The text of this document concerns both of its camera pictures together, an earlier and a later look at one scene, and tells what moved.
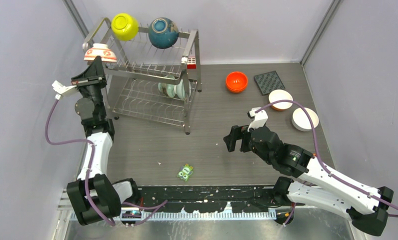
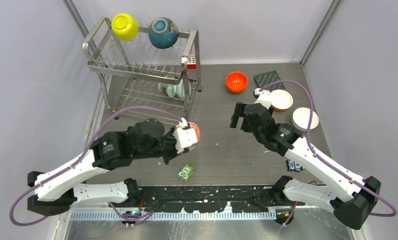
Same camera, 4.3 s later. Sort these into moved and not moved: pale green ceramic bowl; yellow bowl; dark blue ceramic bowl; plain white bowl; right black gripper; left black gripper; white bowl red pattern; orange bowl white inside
Moved: left black gripper; white bowl red pattern; right black gripper
Not moved: orange bowl white inside; pale green ceramic bowl; yellow bowl; plain white bowl; dark blue ceramic bowl
